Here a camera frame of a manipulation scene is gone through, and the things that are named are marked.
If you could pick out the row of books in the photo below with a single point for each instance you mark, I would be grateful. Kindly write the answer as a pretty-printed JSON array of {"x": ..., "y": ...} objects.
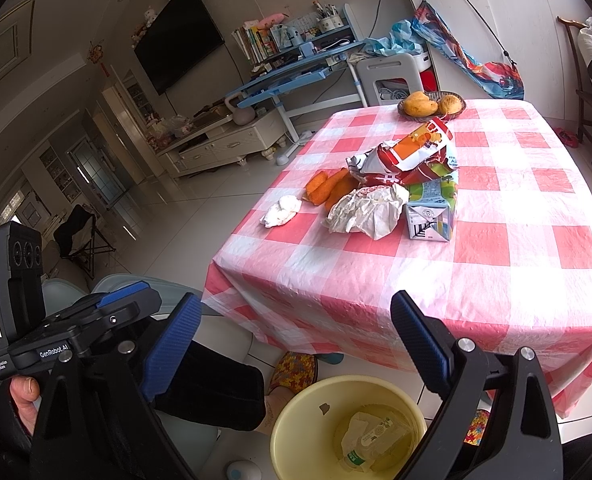
[{"x": 256, "y": 42}]

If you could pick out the white round device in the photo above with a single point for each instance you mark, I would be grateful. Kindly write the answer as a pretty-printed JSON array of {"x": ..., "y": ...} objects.
[{"x": 241, "y": 471}]

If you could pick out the colourful printed bag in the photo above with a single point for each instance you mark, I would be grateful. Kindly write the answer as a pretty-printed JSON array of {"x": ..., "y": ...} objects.
[{"x": 476, "y": 72}]

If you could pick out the long yellow mango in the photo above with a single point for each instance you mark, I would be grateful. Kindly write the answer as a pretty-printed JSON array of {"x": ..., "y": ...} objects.
[{"x": 418, "y": 107}]

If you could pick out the pink kettlebell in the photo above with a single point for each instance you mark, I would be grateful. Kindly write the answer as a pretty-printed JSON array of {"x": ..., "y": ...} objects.
[{"x": 243, "y": 115}]

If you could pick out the white crumpled tissue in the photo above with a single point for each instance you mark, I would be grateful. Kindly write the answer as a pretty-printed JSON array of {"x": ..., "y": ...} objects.
[{"x": 282, "y": 211}]

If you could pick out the red orange snack bag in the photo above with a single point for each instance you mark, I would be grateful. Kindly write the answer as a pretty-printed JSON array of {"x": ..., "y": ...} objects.
[{"x": 416, "y": 147}]

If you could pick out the white plush toy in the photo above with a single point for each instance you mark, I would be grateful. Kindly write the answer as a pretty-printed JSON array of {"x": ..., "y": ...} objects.
[{"x": 149, "y": 16}]

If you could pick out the red knot ornament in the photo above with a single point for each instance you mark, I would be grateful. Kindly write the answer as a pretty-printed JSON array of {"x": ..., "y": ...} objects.
[{"x": 98, "y": 57}]

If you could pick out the pink plush toy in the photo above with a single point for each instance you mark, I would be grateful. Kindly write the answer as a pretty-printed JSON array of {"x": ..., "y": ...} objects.
[{"x": 268, "y": 20}]

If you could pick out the dark wooden chair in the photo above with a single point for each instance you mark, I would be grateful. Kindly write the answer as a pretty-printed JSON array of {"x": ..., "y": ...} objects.
[{"x": 583, "y": 100}]

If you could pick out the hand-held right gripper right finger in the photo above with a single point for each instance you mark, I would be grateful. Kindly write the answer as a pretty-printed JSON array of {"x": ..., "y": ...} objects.
[{"x": 421, "y": 340}]

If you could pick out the white storage box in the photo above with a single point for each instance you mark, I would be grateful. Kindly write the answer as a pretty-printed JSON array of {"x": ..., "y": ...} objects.
[{"x": 426, "y": 62}]

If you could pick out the colourful floral slipper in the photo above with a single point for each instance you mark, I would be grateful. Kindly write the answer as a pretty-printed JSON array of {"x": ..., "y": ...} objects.
[
  {"x": 476, "y": 425},
  {"x": 296, "y": 370}
]

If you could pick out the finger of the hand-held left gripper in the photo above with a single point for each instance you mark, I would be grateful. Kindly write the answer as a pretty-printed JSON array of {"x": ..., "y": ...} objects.
[{"x": 125, "y": 294}]

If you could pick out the person's left hand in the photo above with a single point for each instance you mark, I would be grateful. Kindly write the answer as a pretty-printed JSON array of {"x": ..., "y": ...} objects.
[{"x": 24, "y": 397}]

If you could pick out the blue study desk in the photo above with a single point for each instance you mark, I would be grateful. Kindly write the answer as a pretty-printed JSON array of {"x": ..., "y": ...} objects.
[{"x": 286, "y": 75}]

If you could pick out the dark woven fruit basket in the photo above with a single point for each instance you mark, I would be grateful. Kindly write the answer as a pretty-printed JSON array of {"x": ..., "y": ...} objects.
[{"x": 433, "y": 118}]

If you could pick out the mango with black tip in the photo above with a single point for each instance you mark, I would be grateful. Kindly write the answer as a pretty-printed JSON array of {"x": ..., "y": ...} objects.
[{"x": 418, "y": 96}]

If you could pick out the white plastic stool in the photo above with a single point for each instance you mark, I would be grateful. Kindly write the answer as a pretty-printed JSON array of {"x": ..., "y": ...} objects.
[{"x": 371, "y": 70}]

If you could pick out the white green plastic bottle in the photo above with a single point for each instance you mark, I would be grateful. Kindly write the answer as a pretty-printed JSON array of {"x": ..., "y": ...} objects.
[{"x": 371, "y": 440}]

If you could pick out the yellow trash bin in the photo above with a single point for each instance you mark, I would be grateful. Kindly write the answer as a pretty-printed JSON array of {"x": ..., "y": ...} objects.
[{"x": 301, "y": 410}]

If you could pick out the pink checked tablecloth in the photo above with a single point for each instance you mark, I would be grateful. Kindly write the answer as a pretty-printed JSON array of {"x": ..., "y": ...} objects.
[{"x": 501, "y": 270}]

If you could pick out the white pen holder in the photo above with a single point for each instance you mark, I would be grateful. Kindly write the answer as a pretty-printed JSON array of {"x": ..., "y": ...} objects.
[{"x": 332, "y": 24}]

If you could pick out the person's black trouser leg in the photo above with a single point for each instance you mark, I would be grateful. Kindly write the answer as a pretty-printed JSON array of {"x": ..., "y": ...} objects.
[{"x": 210, "y": 385}]

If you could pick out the white stuffed bag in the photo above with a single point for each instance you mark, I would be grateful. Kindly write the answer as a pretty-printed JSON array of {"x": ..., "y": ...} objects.
[{"x": 588, "y": 35}]

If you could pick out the white television cabinet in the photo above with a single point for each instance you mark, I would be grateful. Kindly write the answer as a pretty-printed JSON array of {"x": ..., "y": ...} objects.
[{"x": 225, "y": 145}]

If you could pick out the orange peel piece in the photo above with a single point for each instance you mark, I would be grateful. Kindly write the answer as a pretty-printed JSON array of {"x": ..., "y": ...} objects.
[
  {"x": 317, "y": 187},
  {"x": 340, "y": 187}
]

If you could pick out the red slipper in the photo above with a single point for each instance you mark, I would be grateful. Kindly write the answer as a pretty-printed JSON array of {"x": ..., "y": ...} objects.
[{"x": 568, "y": 137}]

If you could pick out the black folding chair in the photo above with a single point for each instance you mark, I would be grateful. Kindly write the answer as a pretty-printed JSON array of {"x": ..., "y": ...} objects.
[{"x": 78, "y": 230}]

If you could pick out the black television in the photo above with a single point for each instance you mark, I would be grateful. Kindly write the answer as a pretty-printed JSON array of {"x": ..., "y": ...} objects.
[{"x": 175, "y": 40}]

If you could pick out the crumpled beige paper wrapper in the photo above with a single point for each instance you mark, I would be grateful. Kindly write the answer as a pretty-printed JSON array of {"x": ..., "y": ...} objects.
[{"x": 366, "y": 212}]

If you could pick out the blue plastic bag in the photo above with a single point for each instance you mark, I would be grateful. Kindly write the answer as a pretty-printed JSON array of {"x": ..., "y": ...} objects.
[{"x": 391, "y": 42}]

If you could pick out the blue green milk carton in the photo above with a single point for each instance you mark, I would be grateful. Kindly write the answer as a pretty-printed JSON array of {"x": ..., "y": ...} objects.
[{"x": 431, "y": 210}]

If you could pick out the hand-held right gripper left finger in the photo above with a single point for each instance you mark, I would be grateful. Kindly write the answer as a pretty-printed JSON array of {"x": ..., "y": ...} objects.
[{"x": 173, "y": 345}]

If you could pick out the pale grey chair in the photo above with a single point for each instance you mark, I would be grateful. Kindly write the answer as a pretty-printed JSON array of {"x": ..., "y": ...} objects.
[{"x": 220, "y": 332}]

